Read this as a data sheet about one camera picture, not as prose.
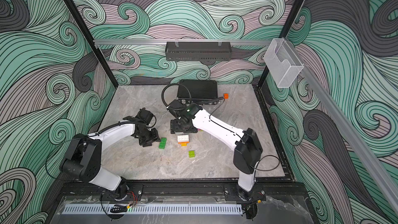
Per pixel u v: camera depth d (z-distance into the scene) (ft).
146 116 2.43
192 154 2.79
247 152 1.41
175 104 2.01
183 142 2.83
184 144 2.91
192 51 3.11
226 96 3.71
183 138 2.75
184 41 3.12
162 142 2.91
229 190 2.43
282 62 2.55
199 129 1.79
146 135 2.46
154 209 2.29
